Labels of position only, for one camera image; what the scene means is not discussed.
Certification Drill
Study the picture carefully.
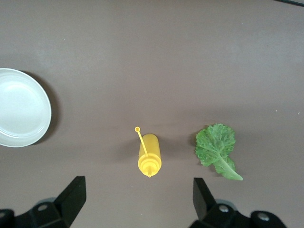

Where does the beige plate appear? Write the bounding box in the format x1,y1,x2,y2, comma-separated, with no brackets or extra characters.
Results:
0,68,52,148

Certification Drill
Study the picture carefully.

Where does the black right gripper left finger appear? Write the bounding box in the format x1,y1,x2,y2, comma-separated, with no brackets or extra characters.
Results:
0,175,86,228

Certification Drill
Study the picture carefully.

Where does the yellow squeeze bottle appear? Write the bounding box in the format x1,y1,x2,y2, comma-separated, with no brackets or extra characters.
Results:
134,126,162,178

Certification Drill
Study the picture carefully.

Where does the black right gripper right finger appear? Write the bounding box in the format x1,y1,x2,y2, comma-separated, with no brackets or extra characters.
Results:
190,177,289,228

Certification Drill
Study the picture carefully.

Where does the green lettuce leaf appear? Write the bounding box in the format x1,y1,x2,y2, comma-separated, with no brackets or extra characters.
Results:
195,123,244,181

